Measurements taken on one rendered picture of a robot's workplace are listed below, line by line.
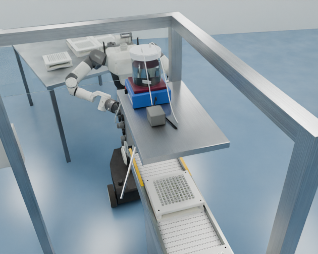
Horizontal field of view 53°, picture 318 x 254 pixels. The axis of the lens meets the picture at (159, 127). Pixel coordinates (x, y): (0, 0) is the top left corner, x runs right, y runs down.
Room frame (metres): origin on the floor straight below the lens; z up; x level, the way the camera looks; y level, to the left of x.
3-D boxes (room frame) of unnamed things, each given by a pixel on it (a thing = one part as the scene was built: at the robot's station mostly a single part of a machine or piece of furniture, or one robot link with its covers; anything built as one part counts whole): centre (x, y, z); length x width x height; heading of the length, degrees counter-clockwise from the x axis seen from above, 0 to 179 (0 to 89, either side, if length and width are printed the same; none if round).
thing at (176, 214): (1.17, -0.06, 0.90); 0.24 x 0.24 x 0.02; 15
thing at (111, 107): (1.89, 0.28, 1.02); 0.12 x 0.10 x 0.13; 47
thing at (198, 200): (1.17, -0.06, 0.95); 0.25 x 0.24 x 0.02; 105
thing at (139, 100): (1.49, 0.06, 1.37); 0.21 x 0.20 x 0.09; 105
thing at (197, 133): (1.33, -0.03, 1.30); 0.62 x 0.38 x 0.04; 15
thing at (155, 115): (1.26, 0.01, 1.35); 0.10 x 0.07 x 0.06; 15
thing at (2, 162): (1.49, 0.90, 1.02); 0.17 x 0.06 x 0.26; 105
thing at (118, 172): (2.28, 0.23, 0.19); 0.64 x 0.52 x 0.33; 15
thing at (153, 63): (1.49, 0.05, 1.51); 0.15 x 0.15 x 0.19
